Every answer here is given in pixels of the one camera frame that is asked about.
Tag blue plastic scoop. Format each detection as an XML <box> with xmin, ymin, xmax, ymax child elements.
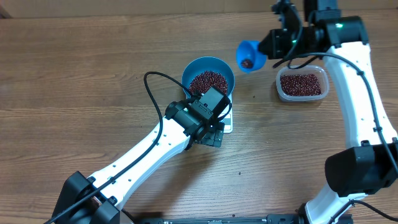
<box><xmin>236</xmin><ymin>40</ymin><xmax>267</xmax><ymax>73</ymax></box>

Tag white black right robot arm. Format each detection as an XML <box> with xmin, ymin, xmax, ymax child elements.
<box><xmin>257</xmin><ymin>1</ymin><xmax>397</xmax><ymax>223</ymax></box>

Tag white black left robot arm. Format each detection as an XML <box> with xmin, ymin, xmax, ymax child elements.
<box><xmin>49</xmin><ymin>86</ymin><xmax>232</xmax><ymax>223</ymax></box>

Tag white digital kitchen scale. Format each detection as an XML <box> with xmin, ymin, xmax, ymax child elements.
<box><xmin>220</xmin><ymin>106</ymin><xmax>233</xmax><ymax>134</ymax></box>

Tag teal blue bowl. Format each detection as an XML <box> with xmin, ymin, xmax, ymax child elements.
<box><xmin>182</xmin><ymin>57</ymin><xmax>235</xmax><ymax>100</ymax></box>

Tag clear plastic food container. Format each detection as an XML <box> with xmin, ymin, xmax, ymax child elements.
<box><xmin>276</xmin><ymin>65</ymin><xmax>330</xmax><ymax>103</ymax></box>

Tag red adzuki beans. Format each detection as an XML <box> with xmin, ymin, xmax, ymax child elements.
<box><xmin>182</xmin><ymin>57</ymin><xmax>322</xmax><ymax>96</ymax></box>

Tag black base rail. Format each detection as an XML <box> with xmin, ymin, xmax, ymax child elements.
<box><xmin>124</xmin><ymin>212</ymin><xmax>354</xmax><ymax>224</ymax></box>

